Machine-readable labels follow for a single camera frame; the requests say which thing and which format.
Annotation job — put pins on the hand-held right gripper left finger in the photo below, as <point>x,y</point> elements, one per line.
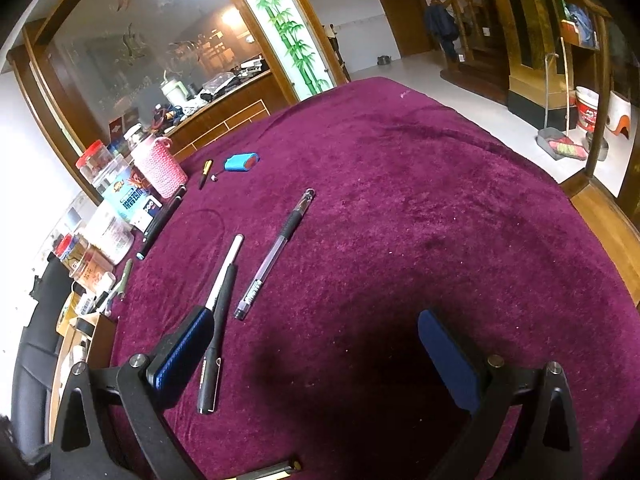
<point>185,340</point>

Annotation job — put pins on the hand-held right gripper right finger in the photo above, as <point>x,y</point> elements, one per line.
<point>445,355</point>

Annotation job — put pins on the green pen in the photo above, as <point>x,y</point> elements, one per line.
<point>120,287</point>

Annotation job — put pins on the white pen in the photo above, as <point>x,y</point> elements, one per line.
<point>227,265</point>

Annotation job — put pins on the black marker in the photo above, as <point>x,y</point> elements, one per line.
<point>160,225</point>

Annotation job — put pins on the clear gel pen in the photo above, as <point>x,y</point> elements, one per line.
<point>275,255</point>

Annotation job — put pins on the small red-lid jar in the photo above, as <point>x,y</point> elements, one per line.
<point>82,262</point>

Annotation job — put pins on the white plastic jar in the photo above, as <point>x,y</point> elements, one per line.
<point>110,235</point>

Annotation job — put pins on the blue printed carton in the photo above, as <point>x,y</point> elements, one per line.
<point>132,200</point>

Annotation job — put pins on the black leather chair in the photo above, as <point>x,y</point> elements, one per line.
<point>35,350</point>

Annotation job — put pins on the purple velvet tablecloth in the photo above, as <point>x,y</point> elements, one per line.
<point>400,210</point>

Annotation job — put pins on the gold tipped black pen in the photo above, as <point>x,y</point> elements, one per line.
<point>270,470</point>

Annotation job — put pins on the pink knitted bottle cover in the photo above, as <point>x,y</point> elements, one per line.
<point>157,167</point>

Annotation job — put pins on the blue rectangular pack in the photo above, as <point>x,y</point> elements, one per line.
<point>241,162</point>

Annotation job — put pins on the red-lid clear jar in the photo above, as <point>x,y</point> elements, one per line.
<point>97,165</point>

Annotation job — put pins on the white-lid glass jar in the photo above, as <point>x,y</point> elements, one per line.
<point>135,140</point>

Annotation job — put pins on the grey dustpan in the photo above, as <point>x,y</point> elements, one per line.
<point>562,146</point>

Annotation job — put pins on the red white bucket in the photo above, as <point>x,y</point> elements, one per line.
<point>587,110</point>

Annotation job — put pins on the white orange stool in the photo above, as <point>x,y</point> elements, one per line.
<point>620,115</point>

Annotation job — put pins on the wooden glass cabinet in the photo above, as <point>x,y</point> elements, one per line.
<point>150,35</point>

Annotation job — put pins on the wooden staircase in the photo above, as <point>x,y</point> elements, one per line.
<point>475,35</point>

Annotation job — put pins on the bamboo painted panel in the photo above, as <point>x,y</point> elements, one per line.
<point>280,30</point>

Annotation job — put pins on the dark hanging jacket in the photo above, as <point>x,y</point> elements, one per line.
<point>441,27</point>

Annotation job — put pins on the wooden shelf unit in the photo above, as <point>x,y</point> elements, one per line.
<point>550,35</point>

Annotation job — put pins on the wooden door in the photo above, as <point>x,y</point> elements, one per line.
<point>400,10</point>

